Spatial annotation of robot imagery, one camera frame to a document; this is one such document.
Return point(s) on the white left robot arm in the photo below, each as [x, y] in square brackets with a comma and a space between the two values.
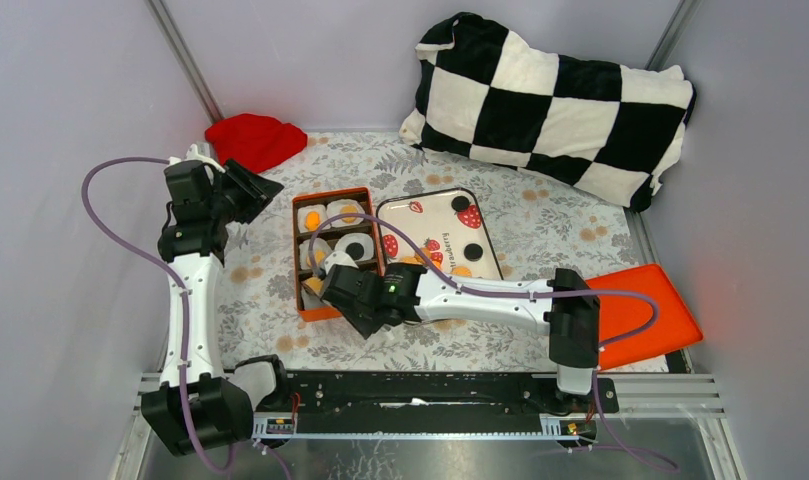
[197, 406]

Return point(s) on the black round cookie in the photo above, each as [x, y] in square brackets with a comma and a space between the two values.
[473, 252]
[355, 250]
[460, 203]

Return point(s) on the orange tin lid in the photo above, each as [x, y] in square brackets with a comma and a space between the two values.
[674, 329]

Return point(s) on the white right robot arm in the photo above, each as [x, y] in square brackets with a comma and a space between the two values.
[561, 308]

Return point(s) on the round orange cookie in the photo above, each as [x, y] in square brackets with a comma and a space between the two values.
[315, 285]
[461, 271]
[348, 211]
[412, 260]

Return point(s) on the black white checkered pillow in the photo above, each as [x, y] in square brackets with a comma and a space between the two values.
[600, 127]

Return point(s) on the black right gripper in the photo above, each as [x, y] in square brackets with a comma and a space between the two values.
[366, 328]

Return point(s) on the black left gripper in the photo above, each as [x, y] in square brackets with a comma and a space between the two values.
[256, 189]

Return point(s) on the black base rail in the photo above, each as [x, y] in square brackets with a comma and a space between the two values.
[317, 404]

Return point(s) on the orange cookie tin box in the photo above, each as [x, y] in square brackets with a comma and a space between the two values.
[309, 308]

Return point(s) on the white strawberry tray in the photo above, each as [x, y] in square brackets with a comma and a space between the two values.
[441, 233]

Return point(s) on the floral table mat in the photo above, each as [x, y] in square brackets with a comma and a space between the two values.
[535, 224]

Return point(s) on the red knit hat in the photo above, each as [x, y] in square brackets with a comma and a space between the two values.
[258, 143]

